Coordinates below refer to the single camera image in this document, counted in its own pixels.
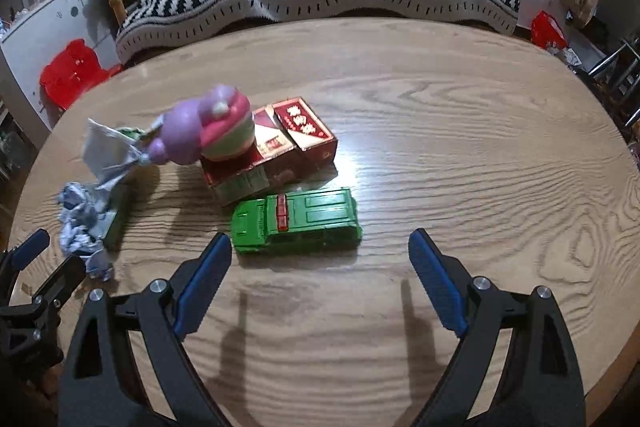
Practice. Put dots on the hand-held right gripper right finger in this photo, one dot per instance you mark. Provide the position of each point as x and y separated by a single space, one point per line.
440 282

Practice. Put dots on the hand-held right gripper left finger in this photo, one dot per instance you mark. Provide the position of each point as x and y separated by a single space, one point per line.
202 287

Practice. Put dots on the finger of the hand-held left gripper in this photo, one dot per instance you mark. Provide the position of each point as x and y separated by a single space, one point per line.
62 277
30 247

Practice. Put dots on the silver blue wrapper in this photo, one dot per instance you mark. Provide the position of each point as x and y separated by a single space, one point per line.
80 217

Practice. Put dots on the green toy car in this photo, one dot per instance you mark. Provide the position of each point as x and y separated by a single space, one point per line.
300 217

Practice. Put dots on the red and brown box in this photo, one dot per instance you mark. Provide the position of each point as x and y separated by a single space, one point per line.
260 179

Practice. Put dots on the white paper sheet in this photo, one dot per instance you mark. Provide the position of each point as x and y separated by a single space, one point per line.
105 147

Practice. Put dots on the pink purple squishy toy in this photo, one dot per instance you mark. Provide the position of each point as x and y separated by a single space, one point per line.
185 132

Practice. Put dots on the red bear-shaped plastic chair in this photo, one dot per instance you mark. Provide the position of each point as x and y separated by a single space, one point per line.
70 69

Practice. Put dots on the white cabinet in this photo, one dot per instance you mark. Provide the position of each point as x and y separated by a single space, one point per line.
45 32

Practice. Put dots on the red bag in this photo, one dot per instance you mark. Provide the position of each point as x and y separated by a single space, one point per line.
547 32

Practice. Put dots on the metal frame chair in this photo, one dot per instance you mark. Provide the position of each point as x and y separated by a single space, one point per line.
612 72

